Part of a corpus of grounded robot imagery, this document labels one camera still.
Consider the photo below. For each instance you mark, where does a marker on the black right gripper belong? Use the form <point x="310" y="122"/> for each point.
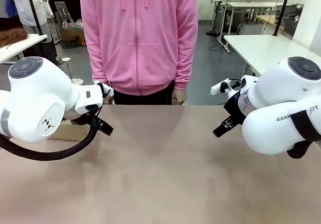
<point x="234" y="106"/>

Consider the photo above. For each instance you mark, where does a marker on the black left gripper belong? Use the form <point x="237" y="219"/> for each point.
<point x="84" y="119"/>

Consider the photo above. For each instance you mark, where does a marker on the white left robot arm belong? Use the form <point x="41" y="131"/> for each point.
<point x="37" y="96"/>

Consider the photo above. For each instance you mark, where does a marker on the person's left forearm pink sleeve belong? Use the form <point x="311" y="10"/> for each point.
<point x="184" y="65"/>

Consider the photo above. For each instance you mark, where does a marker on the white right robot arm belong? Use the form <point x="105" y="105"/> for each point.
<point x="276" y="88"/>

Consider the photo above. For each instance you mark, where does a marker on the person's right forearm pink sleeve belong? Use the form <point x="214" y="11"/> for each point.
<point x="96" y="65"/>

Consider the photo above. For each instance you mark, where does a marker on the brown cardboard cup carrier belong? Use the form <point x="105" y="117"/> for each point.
<point x="70" y="132"/>

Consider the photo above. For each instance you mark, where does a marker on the person's left hand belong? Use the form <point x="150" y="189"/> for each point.
<point x="178" y="97"/>

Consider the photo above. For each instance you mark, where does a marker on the metal stand with round discs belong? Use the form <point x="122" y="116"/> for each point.
<point x="76" y="81"/>

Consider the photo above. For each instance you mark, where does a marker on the person in pink hoodie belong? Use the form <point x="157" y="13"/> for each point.
<point x="140" y="45"/>

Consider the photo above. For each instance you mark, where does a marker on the large white table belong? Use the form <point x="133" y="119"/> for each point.
<point x="263" y="48"/>

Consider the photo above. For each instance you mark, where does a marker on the brown cardboard box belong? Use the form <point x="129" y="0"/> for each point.
<point x="72" y="37"/>

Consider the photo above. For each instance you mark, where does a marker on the white table with wig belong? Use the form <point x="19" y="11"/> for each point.
<point x="20" y="45"/>

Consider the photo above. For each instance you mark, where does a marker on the wooden background table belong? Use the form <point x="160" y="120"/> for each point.
<point x="267" y="19"/>

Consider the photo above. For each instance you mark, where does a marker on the white background workbench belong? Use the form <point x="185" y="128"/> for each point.
<point x="250" y="5"/>

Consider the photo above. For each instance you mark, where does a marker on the brown hair wig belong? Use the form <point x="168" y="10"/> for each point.
<point x="12" y="37"/>

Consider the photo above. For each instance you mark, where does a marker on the black stand pole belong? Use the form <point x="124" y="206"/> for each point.
<point x="35" y="15"/>
<point x="283" y="8"/>

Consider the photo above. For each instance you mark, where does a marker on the background person in white coat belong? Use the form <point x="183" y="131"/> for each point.
<point x="30" y="5"/>

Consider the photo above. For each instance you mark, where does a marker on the background person in blue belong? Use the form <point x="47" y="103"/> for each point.
<point x="7" y="5"/>

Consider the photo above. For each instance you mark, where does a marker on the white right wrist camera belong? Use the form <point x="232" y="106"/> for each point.
<point x="217" y="88"/>

